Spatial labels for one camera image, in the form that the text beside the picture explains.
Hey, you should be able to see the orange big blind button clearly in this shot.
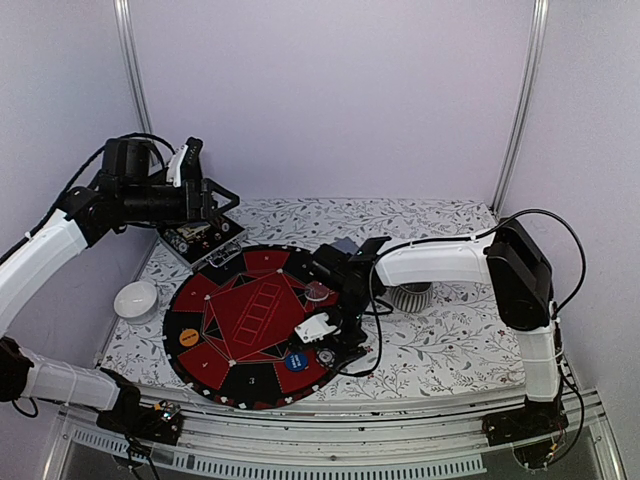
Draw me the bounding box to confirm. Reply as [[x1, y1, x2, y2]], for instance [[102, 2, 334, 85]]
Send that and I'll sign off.
[[179, 328, 200, 348]]

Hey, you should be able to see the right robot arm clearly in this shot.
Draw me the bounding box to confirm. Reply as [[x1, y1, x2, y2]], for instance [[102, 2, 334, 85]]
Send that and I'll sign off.
[[290, 212, 568, 436]]

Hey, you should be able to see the aluminium post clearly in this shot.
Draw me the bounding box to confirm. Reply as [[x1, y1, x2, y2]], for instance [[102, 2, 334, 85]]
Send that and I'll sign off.
[[490, 0, 550, 216], [113, 0, 152, 133]]

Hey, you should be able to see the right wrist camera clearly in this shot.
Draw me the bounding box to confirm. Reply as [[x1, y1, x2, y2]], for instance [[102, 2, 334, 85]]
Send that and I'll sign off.
[[293, 312, 338, 344]]

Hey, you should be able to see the left aluminium post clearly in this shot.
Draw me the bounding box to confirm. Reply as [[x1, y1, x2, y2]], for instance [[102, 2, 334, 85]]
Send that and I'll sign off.
[[113, 0, 152, 133]]

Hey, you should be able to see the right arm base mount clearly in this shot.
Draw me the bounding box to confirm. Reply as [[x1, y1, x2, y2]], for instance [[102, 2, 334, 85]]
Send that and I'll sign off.
[[482, 407, 569, 470]]

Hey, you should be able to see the right aluminium post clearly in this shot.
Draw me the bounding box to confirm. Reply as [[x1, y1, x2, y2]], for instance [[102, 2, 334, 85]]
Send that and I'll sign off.
[[490, 0, 550, 216]]

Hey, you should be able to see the floral table cover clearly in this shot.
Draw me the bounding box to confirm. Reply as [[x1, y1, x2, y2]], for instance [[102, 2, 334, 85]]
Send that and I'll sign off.
[[102, 199, 524, 402]]

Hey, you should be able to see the round red black poker mat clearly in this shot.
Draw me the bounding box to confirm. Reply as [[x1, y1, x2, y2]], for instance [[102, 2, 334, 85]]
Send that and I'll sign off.
[[163, 245, 338, 410]]

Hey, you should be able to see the blue white chip stack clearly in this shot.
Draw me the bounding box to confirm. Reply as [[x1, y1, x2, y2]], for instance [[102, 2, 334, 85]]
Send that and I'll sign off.
[[316, 349, 336, 370]]

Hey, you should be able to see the blue small blind button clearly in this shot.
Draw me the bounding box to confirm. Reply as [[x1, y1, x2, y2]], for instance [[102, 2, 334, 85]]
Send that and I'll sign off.
[[285, 353, 309, 373]]

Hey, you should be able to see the blue playing card deck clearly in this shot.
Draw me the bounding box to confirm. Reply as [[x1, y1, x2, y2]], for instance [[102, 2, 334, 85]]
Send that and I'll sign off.
[[332, 237, 359, 255]]

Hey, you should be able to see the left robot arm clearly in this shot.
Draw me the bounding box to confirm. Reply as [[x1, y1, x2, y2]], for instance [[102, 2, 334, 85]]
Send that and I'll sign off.
[[1, 133, 240, 445]]

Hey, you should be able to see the white ceramic bowl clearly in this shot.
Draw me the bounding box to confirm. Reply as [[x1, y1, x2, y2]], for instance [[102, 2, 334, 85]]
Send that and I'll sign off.
[[113, 281, 159, 326]]

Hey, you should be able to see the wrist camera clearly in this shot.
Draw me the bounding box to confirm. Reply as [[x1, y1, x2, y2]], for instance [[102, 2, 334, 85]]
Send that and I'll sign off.
[[293, 312, 338, 344], [166, 137, 203, 188]]

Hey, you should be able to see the aluminium poker chip case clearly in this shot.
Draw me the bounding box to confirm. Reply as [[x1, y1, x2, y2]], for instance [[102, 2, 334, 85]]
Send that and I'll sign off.
[[157, 215, 247, 271]]

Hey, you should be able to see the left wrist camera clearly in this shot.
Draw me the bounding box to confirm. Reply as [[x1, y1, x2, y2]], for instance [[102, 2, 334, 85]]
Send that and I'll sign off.
[[166, 137, 203, 188]]

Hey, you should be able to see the aluminium front rail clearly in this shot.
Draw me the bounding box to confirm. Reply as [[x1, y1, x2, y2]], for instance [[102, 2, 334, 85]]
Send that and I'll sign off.
[[40, 388, 630, 479]]

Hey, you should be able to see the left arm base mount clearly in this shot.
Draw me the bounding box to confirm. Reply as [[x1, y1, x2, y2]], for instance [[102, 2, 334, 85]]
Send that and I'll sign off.
[[96, 400, 184, 446]]

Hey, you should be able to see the boxed card deck in case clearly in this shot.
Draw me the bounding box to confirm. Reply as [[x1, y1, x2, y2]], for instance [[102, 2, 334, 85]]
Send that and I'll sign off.
[[176, 223, 211, 242]]

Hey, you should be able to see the clear acrylic dealer button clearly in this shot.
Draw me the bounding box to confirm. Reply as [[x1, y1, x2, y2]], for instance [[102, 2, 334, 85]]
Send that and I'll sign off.
[[304, 281, 332, 303]]

